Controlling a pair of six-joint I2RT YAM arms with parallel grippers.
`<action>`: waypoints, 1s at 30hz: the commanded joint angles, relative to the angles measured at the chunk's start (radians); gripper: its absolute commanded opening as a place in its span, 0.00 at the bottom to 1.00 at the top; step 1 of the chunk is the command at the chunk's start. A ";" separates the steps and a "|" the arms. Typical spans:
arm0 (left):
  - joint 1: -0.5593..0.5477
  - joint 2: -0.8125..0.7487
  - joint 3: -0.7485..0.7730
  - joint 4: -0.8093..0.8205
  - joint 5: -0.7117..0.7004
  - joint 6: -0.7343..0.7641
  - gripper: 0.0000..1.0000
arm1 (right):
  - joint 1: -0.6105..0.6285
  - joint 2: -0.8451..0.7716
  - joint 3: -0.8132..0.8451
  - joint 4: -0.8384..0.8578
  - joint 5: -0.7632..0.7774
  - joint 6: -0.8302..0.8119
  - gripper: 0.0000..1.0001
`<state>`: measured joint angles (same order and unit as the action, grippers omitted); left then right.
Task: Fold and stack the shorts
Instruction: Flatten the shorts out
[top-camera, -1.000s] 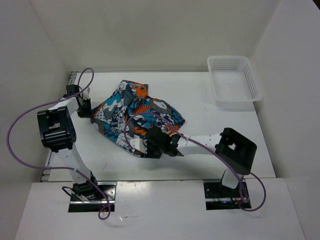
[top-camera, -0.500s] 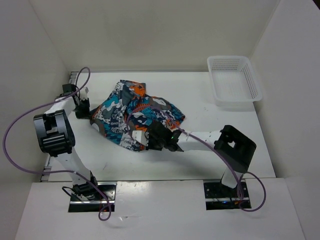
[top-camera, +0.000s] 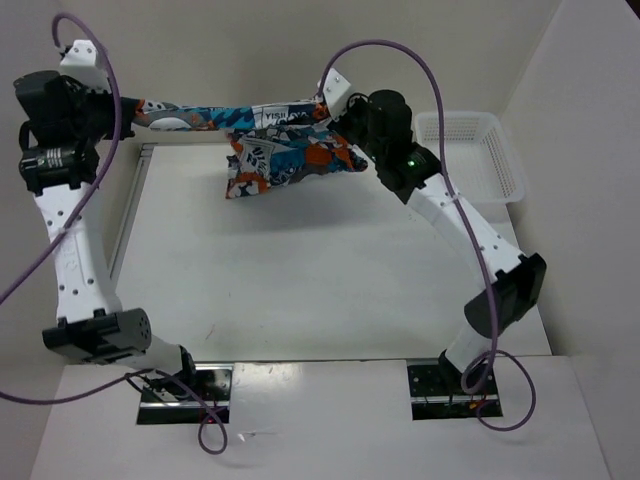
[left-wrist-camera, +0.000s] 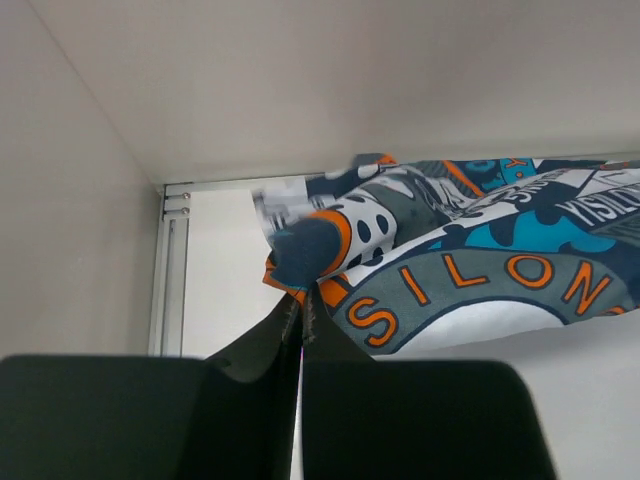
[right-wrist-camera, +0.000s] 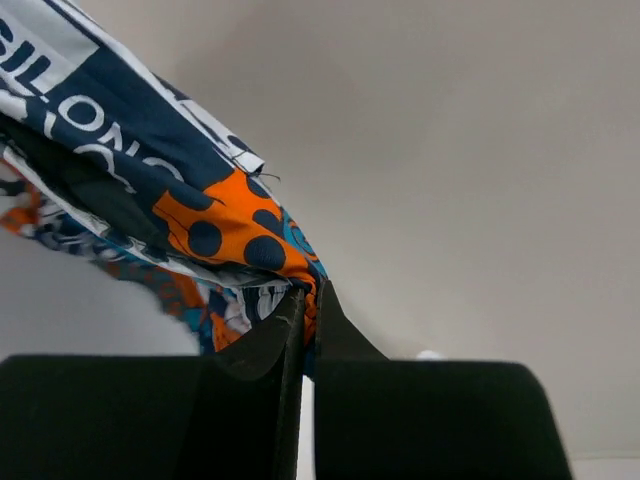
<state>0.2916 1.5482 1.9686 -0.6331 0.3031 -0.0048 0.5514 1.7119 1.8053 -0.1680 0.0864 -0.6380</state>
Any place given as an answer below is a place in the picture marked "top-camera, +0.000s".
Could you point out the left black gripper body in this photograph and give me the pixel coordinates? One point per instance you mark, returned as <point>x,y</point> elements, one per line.
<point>96,112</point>

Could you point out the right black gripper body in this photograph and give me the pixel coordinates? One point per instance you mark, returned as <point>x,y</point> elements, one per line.
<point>353,127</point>

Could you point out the colourful patterned shorts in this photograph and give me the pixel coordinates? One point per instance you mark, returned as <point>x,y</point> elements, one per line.
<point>273,145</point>

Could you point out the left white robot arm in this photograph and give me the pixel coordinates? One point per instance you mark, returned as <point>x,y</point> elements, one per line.
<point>62,169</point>

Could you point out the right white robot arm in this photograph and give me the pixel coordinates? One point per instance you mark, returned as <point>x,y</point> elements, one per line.
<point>509,281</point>

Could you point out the white plastic basket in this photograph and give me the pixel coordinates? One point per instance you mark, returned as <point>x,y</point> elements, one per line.
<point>478,156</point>

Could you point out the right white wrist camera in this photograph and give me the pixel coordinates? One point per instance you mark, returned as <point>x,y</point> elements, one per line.
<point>336,91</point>

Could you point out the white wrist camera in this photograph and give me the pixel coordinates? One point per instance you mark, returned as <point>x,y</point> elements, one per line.
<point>83,63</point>
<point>336,91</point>

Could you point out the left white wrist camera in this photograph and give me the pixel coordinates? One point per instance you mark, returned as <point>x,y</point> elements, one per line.
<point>83,63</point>

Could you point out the aluminium table edge rail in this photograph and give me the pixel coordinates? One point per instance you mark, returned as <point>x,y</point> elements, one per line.
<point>143,158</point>

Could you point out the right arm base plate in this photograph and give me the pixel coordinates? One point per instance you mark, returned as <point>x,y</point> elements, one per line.
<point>436,394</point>

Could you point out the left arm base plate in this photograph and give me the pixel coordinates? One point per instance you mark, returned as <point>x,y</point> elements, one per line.
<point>164,403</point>

